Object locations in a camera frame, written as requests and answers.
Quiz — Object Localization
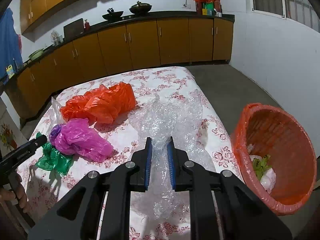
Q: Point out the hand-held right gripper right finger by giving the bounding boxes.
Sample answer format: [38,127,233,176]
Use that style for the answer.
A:
[167,136,293,240]

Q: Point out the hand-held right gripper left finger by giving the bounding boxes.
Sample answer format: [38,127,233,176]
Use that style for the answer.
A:
[27,137,153,240]

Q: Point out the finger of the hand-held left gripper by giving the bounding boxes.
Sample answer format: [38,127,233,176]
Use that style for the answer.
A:
[11,134,48,162]

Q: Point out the green plastic bag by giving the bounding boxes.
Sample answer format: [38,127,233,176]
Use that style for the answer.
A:
[34,132,75,176]

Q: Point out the clear plastic bag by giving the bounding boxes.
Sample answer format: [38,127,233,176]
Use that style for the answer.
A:
[51,96,66,128]

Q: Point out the clear bubble wrap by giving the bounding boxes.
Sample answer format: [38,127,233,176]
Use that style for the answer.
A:
[127,89,220,222]

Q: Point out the purple pink plastic bag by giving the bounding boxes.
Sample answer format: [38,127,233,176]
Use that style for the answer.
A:
[49,118,120,163]

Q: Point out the large red plastic bag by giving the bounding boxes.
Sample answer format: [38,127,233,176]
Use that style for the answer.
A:
[60,82,137,125]

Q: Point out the clear bag with green leaves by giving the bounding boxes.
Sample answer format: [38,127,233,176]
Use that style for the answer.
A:
[247,142,273,180]

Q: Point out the white plastic bag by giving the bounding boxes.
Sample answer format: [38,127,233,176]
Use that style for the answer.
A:
[259,167,277,194]

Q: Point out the red plastic basket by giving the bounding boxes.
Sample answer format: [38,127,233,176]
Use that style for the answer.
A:
[231,103,317,216]

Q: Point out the person's left hand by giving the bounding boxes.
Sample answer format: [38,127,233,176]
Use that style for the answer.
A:
[0,174,28,214]

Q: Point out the flower print panel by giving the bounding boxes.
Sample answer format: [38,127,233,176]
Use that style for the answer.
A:
[0,110,29,155]

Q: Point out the floral tablecloth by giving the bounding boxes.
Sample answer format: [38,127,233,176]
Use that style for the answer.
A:
[25,66,247,240]

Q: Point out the green bowl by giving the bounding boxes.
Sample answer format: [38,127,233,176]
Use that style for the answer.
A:
[28,49,46,62]

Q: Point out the blue cloth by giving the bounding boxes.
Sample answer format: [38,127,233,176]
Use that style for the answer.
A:
[0,7,23,79]

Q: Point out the clear glass jar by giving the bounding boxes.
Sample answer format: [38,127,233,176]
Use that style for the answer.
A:
[51,30,63,46]

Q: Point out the lower wooden cabinets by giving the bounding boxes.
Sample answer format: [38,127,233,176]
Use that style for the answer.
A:
[15,17,234,120]

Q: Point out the dark cutting board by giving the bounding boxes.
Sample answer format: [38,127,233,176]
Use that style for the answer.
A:
[63,18,84,39]

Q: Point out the black countertop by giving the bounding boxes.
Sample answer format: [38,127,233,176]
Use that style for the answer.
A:
[0,10,235,87]

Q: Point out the black gas stove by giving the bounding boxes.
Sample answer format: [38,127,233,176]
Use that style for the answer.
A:
[100,15,155,23]

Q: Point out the black wok with lid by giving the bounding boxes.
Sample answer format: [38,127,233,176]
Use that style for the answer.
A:
[129,1,152,15]

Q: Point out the green box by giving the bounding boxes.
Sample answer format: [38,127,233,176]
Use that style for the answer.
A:
[204,2,215,16]

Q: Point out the barred window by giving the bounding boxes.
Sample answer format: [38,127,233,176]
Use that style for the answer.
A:
[250,0,320,33]

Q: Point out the black wok with handle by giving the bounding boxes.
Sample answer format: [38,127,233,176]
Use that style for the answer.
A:
[102,8,124,21]

